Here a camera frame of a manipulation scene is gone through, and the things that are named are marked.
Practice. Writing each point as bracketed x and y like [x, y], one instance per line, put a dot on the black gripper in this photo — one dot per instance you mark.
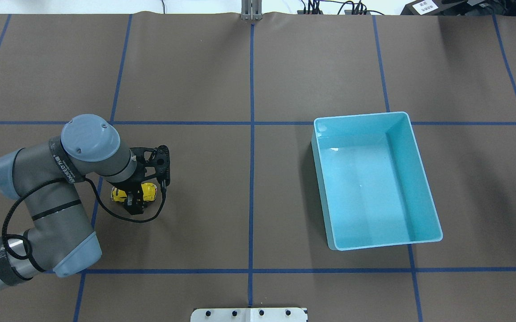
[126, 186]

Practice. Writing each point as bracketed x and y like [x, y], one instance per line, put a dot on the yellow beetle toy car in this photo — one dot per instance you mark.
[148, 189]

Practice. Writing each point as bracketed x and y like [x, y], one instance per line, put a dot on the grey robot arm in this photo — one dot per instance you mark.
[47, 228]

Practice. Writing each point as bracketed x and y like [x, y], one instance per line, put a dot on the black box with label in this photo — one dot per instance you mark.
[423, 8]

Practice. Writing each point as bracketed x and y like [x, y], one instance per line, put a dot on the light blue plastic bin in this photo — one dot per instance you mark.
[371, 179]

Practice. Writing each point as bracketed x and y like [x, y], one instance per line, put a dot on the white metal mount base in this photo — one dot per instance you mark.
[264, 314]

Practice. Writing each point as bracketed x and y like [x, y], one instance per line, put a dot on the grey aluminium post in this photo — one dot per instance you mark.
[251, 10]

